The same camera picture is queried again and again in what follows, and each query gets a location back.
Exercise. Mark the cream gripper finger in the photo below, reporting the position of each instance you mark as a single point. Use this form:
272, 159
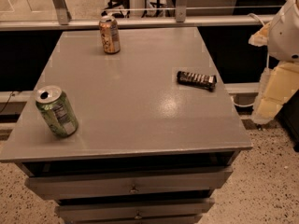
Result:
260, 38
277, 86

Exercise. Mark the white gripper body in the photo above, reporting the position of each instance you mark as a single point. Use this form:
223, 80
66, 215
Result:
286, 34

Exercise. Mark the black rxbar chocolate wrapper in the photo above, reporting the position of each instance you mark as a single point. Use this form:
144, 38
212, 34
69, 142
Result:
197, 80

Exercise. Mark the orange soda can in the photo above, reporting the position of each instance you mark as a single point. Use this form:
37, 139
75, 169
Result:
109, 34

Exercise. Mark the green soda can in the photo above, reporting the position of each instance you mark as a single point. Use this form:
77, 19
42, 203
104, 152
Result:
56, 110

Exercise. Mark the black office chair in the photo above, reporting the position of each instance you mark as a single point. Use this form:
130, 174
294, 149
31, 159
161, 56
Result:
114, 8

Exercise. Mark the grey drawer cabinet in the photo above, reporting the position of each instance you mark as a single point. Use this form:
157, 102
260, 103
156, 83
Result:
132, 115

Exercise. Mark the grey drawer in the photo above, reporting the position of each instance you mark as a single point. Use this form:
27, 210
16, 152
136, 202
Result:
131, 183
134, 210

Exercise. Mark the top grey drawer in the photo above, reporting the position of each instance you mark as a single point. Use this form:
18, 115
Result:
131, 183

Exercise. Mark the right metal bracket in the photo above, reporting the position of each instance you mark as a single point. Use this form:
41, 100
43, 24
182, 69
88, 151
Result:
181, 6

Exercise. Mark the metal bracket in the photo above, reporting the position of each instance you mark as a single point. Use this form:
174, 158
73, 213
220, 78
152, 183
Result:
181, 6
62, 12

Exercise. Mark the left metal bracket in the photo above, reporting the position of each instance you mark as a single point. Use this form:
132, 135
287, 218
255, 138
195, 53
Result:
62, 12

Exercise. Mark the metal window rail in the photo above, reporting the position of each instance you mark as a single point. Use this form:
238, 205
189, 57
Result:
160, 22

